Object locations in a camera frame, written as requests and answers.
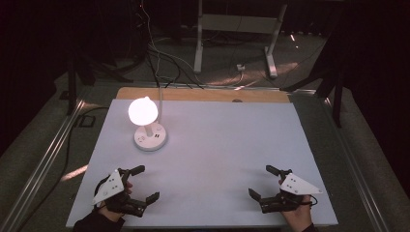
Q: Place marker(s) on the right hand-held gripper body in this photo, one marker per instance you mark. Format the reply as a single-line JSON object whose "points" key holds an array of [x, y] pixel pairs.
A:
{"points": [[298, 186]]}

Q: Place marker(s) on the white round-head desk lamp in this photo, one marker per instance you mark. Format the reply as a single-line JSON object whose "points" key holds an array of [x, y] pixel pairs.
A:
{"points": [[150, 141]]}

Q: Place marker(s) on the black metal stand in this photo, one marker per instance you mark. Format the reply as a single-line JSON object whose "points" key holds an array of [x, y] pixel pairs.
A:
{"points": [[336, 96], [72, 80]]}

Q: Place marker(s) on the person's right hand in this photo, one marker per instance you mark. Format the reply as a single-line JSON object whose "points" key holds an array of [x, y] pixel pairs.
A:
{"points": [[299, 216]]}

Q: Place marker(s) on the aluminium floor rail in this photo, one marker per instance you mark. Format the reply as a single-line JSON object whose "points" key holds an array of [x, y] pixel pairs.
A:
{"points": [[42, 167], [361, 167]]}

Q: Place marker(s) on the white metal stand frame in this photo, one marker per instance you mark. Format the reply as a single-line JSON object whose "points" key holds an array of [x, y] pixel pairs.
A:
{"points": [[238, 23]]}

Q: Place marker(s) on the white power plug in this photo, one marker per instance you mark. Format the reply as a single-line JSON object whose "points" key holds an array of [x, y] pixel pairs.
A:
{"points": [[240, 67]]}

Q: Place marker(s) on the white table cover sheet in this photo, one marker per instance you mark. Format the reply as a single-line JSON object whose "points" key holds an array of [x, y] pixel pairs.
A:
{"points": [[219, 154]]}

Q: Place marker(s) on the black floor socket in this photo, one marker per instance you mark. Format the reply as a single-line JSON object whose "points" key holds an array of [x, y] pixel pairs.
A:
{"points": [[85, 121]]}

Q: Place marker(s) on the person's left hand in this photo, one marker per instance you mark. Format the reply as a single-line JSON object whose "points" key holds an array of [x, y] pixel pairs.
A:
{"points": [[111, 215]]}

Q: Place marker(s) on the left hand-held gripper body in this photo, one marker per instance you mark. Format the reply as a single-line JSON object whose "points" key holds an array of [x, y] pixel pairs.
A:
{"points": [[111, 188]]}

